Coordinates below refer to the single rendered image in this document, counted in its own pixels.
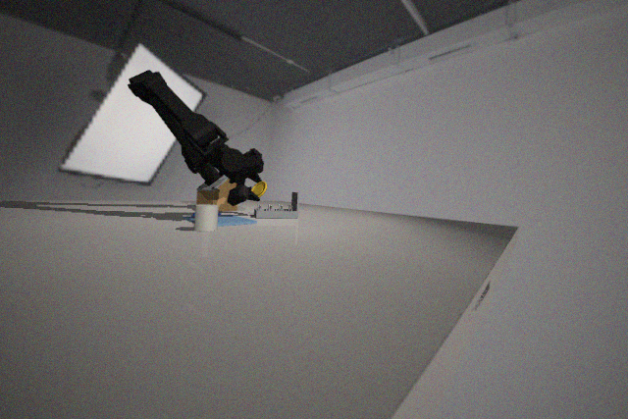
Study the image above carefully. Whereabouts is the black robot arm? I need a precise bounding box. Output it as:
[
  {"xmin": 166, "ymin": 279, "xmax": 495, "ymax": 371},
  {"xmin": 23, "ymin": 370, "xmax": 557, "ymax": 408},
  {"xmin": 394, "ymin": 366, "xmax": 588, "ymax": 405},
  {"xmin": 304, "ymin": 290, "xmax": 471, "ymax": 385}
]
[{"xmin": 128, "ymin": 70, "xmax": 264, "ymax": 185}]

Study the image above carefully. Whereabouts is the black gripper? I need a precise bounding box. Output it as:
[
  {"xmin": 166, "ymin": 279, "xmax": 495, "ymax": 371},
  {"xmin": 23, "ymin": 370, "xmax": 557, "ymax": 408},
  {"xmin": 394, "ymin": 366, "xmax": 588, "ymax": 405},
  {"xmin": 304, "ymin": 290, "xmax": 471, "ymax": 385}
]
[{"xmin": 219, "ymin": 169, "xmax": 262, "ymax": 206}]

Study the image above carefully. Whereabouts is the grey dish rack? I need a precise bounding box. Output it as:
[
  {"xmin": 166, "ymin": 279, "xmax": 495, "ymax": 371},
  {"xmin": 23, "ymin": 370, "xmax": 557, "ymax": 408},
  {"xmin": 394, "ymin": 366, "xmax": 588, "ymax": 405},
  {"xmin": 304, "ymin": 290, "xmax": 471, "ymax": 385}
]
[{"xmin": 254, "ymin": 192, "xmax": 299, "ymax": 219}]

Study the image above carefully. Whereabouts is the light blue flat mat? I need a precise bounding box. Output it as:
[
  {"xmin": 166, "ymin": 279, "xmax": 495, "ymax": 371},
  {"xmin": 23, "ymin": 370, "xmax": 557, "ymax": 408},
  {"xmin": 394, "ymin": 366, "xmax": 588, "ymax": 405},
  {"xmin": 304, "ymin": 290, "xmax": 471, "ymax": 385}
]
[{"xmin": 183, "ymin": 215, "xmax": 257, "ymax": 227}]

